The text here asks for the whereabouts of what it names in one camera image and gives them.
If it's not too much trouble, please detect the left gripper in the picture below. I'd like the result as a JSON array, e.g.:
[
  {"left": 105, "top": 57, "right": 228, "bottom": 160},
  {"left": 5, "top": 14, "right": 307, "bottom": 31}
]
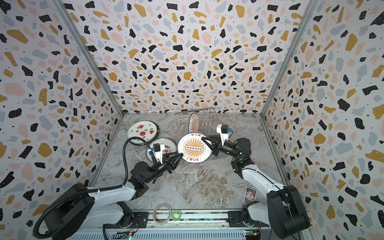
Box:
[{"left": 143, "top": 151, "right": 182, "bottom": 186}]

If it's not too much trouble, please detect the green rim plate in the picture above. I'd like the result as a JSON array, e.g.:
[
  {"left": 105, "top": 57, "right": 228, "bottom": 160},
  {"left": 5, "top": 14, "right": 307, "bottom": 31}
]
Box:
[{"left": 146, "top": 138, "right": 177, "bottom": 161}]

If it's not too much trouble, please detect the orange sunburst plate front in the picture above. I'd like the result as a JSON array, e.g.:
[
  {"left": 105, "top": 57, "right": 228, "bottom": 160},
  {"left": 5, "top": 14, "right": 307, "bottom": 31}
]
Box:
[{"left": 177, "top": 132, "right": 212, "bottom": 164}]

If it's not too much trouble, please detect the orange sunburst plate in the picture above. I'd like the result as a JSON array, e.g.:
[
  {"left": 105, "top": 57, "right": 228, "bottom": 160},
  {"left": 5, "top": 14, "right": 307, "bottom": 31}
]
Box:
[
  {"left": 177, "top": 132, "right": 212, "bottom": 164},
  {"left": 188, "top": 113, "right": 199, "bottom": 132}
]

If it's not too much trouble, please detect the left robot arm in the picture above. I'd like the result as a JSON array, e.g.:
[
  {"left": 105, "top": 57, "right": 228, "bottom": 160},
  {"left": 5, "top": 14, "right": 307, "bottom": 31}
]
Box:
[{"left": 33, "top": 152, "right": 183, "bottom": 240}]

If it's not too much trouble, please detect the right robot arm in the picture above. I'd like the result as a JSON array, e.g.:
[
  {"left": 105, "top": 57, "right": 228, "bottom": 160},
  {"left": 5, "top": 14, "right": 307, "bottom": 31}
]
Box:
[{"left": 202, "top": 137, "right": 311, "bottom": 239}]

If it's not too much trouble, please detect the green tape roll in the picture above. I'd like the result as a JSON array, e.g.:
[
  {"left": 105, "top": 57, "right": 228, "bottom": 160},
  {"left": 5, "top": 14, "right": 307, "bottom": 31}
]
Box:
[{"left": 171, "top": 210, "right": 182, "bottom": 221}]

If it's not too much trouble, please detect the colourful card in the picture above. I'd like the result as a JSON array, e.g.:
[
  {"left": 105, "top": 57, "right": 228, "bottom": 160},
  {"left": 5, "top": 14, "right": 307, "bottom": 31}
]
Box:
[{"left": 244, "top": 187, "right": 258, "bottom": 204}]

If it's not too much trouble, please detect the clear tape roll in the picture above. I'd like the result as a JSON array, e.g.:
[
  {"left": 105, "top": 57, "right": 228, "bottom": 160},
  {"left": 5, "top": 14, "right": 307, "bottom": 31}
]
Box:
[{"left": 152, "top": 204, "right": 172, "bottom": 226}]

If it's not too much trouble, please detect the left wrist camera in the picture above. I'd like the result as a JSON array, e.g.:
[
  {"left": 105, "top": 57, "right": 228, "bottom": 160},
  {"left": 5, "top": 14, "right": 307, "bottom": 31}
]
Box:
[{"left": 149, "top": 144, "right": 165, "bottom": 166}]

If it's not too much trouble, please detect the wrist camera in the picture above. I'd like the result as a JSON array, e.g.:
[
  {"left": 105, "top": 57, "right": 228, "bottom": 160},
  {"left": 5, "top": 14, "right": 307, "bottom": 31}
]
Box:
[
  {"left": 216, "top": 125, "right": 233, "bottom": 144},
  {"left": 149, "top": 144, "right": 165, "bottom": 166}
]

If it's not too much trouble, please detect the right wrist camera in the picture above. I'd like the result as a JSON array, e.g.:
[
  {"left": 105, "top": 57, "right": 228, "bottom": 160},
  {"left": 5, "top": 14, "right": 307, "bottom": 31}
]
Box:
[{"left": 216, "top": 125, "right": 233, "bottom": 144}]

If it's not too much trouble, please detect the wire dish rack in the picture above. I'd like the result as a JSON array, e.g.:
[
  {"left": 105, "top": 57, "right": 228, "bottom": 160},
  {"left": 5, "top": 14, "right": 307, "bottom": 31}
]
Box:
[{"left": 176, "top": 109, "right": 226, "bottom": 165}]

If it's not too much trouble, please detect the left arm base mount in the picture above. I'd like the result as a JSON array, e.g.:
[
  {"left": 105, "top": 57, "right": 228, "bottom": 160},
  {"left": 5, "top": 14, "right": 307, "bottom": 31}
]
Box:
[{"left": 106, "top": 212, "right": 149, "bottom": 230}]

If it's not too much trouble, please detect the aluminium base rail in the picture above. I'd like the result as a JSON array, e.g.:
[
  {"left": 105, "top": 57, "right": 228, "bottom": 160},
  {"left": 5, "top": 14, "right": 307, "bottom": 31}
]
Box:
[{"left": 56, "top": 207, "right": 314, "bottom": 240}]

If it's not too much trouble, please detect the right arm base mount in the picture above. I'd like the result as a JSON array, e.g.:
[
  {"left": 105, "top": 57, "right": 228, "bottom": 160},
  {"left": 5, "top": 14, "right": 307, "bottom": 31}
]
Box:
[{"left": 226, "top": 211, "right": 269, "bottom": 228}]

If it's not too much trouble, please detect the black corrugated cable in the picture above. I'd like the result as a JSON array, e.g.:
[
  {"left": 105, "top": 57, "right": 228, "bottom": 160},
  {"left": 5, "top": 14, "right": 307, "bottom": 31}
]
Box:
[{"left": 32, "top": 136, "right": 152, "bottom": 240}]

